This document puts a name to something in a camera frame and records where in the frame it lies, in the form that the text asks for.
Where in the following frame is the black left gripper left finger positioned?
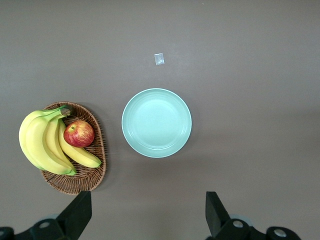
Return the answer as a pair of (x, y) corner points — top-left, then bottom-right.
(0, 190), (92, 240)

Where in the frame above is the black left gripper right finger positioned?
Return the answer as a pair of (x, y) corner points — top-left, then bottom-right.
(205, 191), (301, 240)

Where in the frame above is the light green round plate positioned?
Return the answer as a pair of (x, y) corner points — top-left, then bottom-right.
(121, 87), (193, 159)

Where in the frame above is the brown wicker basket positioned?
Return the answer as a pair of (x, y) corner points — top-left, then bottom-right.
(39, 101), (108, 196)

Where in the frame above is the red yellow apple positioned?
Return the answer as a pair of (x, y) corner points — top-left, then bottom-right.
(63, 120), (96, 149)

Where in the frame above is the yellow banana bunch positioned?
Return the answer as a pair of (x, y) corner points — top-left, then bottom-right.
(18, 104), (103, 176)

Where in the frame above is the small clear tape piece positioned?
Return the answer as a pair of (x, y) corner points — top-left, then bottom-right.
(154, 52), (165, 66)

